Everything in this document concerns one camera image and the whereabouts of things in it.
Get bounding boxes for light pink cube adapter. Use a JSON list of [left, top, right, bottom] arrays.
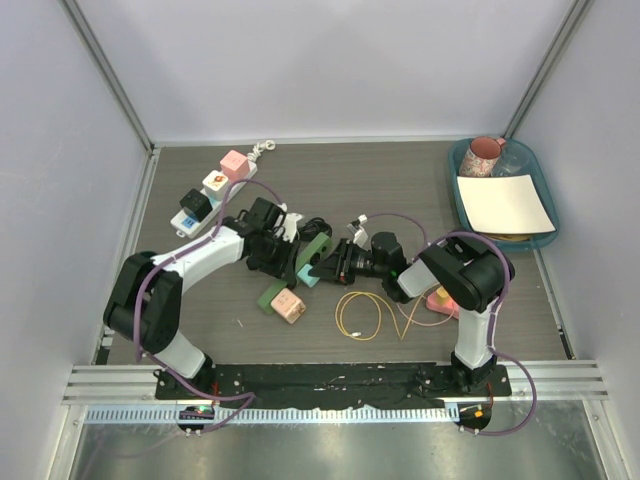
[[270, 288, 306, 324]]

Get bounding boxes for teal plug adapter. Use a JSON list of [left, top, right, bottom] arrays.
[[297, 263, 320, 288]]

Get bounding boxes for white coiled cord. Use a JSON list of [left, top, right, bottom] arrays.
[[247, 139, 277, 162]]

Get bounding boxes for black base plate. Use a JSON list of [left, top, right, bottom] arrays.
[[154, 361, 511, 409]]

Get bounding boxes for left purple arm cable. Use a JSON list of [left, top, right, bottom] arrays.
[[134, 178, 289, 436]]

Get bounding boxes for black coiled power cord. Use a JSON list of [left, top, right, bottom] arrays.
[[294, 216, 334, 246]]

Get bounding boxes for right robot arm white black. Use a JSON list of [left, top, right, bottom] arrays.
[[310, 231, 515, 395]]

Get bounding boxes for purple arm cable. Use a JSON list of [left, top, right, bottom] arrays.
[[364, 212, 539, 436], [134, 178, 289, 436]]

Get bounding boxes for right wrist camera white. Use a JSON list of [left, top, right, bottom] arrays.
[[347, 214, 369, 247]]

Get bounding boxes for yellow USB charger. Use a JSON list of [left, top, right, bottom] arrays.
[[432, 287, 450, 306]]

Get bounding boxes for pink patterned mug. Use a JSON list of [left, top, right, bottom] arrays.
[[458, 136, 507, 178]]

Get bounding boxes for white power strip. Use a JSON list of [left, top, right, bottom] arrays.
[[170, 156, 257, 239]]

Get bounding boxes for white paper sheet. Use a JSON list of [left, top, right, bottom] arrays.
[[457, 175, 556, 235]]

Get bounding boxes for yellow cable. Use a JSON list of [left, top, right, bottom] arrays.
[[334, 291, 426, 342]]

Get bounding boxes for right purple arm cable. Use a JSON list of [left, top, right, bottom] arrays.
[[364, 212, 539, 436]]

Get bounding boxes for pink power strip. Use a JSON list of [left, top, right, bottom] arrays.
[[426, 292, 459, 319]]

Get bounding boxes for green power strip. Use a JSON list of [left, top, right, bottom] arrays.
[[257, 232, 332, 315]]

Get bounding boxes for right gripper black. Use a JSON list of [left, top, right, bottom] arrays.
[[310, 238, 389, 285]]

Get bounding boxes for clear plastic cup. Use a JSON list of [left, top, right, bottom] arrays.
[[491, 145, 530, 178]]

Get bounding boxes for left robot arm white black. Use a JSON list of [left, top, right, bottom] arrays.
[[103, 198, 302, 399]]

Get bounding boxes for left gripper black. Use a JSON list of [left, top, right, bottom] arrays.
[[251, 231, 299, 283]]

